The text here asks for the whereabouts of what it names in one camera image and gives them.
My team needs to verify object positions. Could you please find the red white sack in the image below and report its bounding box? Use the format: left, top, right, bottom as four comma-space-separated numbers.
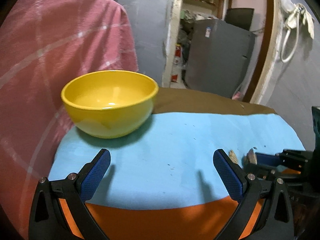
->
171, 44, 183, 83

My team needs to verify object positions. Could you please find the brown table cover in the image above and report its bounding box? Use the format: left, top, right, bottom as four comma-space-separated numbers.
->
153, 88, 275, 115

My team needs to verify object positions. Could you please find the blue orange table cloth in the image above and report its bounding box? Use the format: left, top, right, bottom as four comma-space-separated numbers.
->
49, 112, 304, 239

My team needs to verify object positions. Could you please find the yellow plastic bowl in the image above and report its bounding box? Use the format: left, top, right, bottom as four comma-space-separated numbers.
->
61, 70, 159, 139

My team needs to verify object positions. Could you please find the grey refrigerator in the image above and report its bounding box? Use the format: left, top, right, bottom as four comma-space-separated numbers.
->
185, 19, 255, 98

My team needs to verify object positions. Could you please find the pink checked cloth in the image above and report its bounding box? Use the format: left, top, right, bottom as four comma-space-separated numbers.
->
1, 0, 138, 238

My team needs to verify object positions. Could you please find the black monitor on fridge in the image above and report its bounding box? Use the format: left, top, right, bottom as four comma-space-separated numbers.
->
225, 8, 254, 31

